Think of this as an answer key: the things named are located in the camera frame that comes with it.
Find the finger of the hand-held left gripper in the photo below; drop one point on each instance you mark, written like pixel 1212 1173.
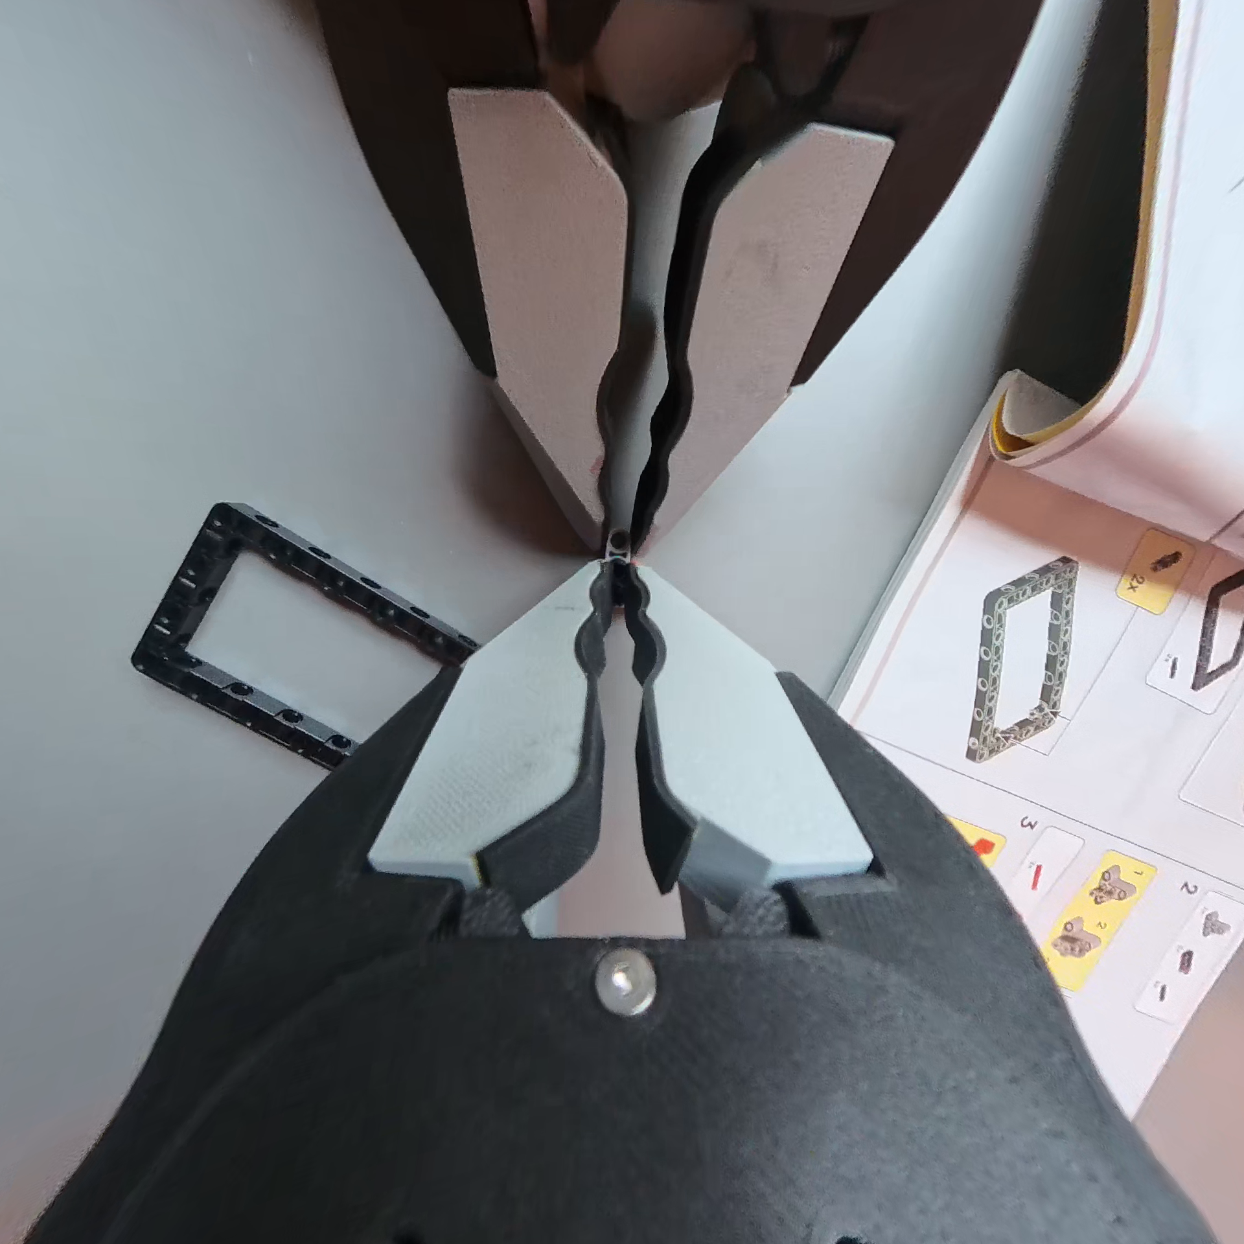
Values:
pixel 767 272
pixel 543 272

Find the black rectangular lego frame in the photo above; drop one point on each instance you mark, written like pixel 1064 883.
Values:
pixel 180 584

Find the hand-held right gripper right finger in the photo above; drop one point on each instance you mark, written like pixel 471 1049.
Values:
pixel 749 767

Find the short black lego beam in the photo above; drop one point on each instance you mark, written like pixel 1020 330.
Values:
pixel 617 560

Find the lego instruction booklet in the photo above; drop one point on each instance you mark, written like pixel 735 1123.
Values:
pixel 1068 680

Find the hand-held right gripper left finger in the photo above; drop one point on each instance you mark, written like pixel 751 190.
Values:
pixel 485 757

